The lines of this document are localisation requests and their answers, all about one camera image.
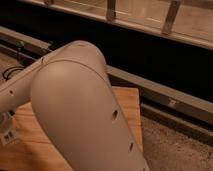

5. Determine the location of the small white labelled bottle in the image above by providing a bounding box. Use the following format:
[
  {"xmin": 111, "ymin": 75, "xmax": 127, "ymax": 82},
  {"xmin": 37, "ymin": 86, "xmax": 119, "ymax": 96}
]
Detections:
[{"xmin": 0, "ymin": 126, "xmax": 17, "ymax": 146}]

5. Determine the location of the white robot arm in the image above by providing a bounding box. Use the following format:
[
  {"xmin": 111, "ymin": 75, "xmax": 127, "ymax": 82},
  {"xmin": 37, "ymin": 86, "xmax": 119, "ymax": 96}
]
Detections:
[{"xmin": 0, "ymin": 40, "xmax": 150, "ymax": 171}]

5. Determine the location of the black coiled cable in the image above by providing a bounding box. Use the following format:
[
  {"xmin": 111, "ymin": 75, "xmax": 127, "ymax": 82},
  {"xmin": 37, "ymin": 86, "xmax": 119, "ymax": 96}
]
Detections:
[{"xmin": 2, "ymin": 65, "xmax": 26, "ymax": 81}]

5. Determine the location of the metal floor rail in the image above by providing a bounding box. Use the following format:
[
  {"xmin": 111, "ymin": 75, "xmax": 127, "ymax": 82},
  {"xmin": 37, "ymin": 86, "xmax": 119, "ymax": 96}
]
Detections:
[{"xmin": 0, "ymin": 26, "xmax": 213, "ymax": 146}]

